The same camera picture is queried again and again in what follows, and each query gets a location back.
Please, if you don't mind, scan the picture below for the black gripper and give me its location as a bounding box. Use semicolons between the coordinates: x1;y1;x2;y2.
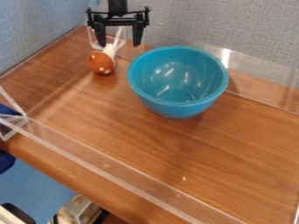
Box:
85;6;151;47

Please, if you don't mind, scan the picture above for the clear acrylic back barrier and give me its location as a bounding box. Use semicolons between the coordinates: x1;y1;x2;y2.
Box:
203;45;299;115

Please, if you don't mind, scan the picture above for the clear acrylic front barrier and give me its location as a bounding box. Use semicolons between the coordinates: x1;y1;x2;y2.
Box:
0;114;246;224

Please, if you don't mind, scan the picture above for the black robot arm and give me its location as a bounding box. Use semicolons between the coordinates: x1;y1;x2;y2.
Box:
85;0;151;47

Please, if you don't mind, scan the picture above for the blue plastic bowl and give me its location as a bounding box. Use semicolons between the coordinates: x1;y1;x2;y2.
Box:
127;45;230;119

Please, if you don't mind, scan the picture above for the black and white object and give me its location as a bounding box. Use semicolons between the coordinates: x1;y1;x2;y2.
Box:
0;203;36;224

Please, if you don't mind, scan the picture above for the clear acrylic corner bracket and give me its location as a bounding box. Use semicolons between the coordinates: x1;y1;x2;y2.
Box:
88;22;127;51

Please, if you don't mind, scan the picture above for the brown spotted toy mushroom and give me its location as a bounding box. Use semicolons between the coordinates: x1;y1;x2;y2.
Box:
88;44;116;74

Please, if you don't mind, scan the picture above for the clear acrylic barrier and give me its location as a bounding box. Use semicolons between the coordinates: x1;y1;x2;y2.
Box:
0;114;246;224
203;45;299;115

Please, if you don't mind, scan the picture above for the blue cloth object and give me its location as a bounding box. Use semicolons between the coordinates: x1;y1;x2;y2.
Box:
0;103;21;175

